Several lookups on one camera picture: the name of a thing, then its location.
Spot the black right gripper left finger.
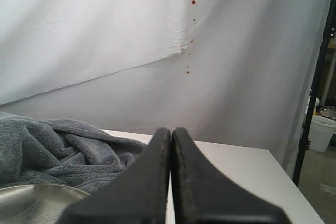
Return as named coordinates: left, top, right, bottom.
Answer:
left=60, top=128, right=171, bottom=223

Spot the white plastic bucket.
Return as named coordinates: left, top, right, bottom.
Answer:
left=309, top=115, right=335, bottom=152

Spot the round steel plate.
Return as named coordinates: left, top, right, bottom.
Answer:
left=1, top=184, right=90, bottom=223

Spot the black stand pole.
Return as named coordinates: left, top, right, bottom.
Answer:
left=292, top=0, right=335, bottom=186

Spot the white backdrop sheet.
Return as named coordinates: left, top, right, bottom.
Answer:
left=1, top=0, right=331, bottom=173

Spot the steel bowl in background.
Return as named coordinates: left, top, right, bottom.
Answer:
left=320, top=106, right=336, bottom=120

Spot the grey fleece towel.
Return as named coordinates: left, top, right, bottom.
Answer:
left=1, top=112, right=146, bottom=193

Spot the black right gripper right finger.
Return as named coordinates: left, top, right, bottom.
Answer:
left=171, top=127, right=289, bottom=223

